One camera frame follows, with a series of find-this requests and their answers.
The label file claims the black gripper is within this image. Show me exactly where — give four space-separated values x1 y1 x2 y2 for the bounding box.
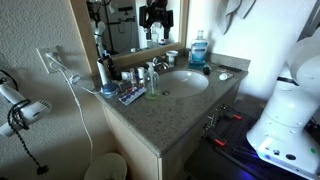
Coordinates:
139 0 174 40

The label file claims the clear soap pump bottle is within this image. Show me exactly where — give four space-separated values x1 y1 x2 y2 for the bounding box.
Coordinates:
144 61 161 100

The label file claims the blue mouthwash bottle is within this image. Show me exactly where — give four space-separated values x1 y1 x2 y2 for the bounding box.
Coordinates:
188 29 210 69

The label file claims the small white bottle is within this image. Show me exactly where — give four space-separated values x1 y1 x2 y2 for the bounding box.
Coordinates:
137 66 146 84

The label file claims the black toiletry bottle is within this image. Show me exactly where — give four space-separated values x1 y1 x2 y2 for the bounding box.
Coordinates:
107 54 122 81

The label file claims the white dark mug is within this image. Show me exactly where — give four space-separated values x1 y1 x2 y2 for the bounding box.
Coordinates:
165 49 179 68

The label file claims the chrome sink faucet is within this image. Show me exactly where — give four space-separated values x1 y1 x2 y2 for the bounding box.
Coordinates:
146 55 170 72

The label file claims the small lip balm stick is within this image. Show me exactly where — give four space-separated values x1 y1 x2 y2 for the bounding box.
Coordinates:
129 68 138 86

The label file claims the small white tube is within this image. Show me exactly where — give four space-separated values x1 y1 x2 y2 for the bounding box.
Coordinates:
120 70 132 82

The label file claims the white oval sink basin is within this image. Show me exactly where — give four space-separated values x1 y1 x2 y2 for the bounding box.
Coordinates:
156 69 210 99

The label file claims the grey hanging towel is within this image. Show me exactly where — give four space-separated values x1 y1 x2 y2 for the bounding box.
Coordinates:
214 0 258 36

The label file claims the white electric toothbrush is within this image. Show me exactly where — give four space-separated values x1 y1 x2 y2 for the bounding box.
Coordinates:
95 49 110 86

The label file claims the blue pill organizer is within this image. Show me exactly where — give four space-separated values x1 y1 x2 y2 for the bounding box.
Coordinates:
118 85 148 106

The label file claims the blue round container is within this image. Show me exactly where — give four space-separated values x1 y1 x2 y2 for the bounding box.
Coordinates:
100 82 120 99

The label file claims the white toothpaste tube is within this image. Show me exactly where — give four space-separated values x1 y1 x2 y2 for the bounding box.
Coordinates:
218 71 235 82

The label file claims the black comb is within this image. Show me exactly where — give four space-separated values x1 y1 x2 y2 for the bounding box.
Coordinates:
218 64 244 74

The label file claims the black red-tipped bar clamp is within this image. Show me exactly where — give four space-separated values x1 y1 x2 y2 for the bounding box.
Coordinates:
219 104 244 122
203 128 228 148

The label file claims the beige vanity cabinet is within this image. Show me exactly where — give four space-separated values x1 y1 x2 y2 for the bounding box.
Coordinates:
103 83 241 180

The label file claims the white round trash can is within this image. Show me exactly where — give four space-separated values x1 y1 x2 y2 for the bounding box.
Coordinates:
83 152 128 180

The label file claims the white charger cable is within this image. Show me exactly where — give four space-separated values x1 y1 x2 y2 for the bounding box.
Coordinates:
46 53 103 164

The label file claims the white wall power outlet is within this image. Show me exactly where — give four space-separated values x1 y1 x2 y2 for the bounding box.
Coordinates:
35 45 63 75

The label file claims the white wall hair dryer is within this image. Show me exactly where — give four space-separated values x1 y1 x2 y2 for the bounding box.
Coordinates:
0 83 53 138

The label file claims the black coiled dryer cord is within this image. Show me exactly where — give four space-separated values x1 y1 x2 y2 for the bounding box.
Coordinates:
6 99 50 176

